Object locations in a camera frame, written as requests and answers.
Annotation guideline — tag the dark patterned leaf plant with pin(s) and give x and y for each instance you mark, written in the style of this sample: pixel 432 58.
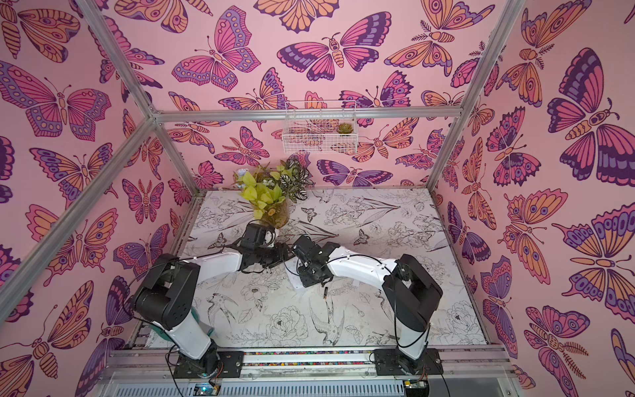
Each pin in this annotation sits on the dark patterned leaf plant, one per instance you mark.
pixel 294 179

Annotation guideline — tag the green plant in glass vase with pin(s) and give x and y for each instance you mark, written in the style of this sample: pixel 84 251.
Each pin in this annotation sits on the green plant in glass vase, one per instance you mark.
pixel 264 192

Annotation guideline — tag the white digital alarm clock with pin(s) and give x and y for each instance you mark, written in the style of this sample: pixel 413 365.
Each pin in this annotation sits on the white digital alarm clock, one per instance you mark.
pixel 295 281

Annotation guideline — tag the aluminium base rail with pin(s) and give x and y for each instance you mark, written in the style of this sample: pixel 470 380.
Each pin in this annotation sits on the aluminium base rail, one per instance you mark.
pixel 345 371

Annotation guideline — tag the white wire wall basket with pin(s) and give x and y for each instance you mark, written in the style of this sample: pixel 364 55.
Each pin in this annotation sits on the white wire wall basket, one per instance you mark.
pixel 311 127

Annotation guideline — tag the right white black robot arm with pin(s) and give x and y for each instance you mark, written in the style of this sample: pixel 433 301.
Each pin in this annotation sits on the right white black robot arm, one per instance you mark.
pixel 409 289

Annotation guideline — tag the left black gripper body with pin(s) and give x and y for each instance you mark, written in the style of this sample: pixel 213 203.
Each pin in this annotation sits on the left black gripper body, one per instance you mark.
pixel 268 256

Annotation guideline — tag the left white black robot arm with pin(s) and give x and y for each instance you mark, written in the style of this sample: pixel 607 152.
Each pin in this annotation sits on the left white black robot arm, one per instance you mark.
pixel 165 296

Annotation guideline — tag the small succulent in basket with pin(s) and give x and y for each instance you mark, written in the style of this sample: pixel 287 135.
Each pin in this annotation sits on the small succulent in basket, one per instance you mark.
pixel 345 128

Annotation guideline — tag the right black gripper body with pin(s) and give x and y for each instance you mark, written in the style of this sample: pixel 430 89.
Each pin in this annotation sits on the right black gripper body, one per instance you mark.
pixel 302 255

